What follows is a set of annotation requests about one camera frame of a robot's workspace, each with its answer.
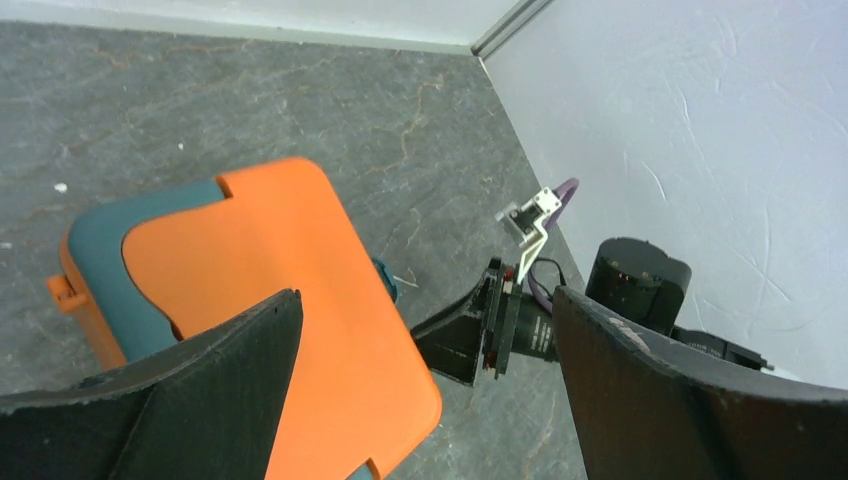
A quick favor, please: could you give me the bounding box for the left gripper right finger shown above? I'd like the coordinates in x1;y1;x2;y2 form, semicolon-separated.
553;287;847;479

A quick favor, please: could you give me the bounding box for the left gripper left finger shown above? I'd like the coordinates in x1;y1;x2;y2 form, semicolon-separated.
1;289;303;479

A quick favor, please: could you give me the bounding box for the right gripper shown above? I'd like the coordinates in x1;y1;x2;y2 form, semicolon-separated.
410;187;562;387

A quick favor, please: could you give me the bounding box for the orange medicine kit box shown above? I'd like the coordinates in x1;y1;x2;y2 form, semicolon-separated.
46;157;442;479

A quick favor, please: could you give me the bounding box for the teal divided tray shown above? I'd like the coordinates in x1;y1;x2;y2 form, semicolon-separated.
51;179;226;369

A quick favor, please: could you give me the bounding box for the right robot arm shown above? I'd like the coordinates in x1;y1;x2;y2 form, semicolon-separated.
411;178;772;386

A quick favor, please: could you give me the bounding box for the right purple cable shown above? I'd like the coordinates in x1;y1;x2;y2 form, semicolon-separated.
526;177;581;316

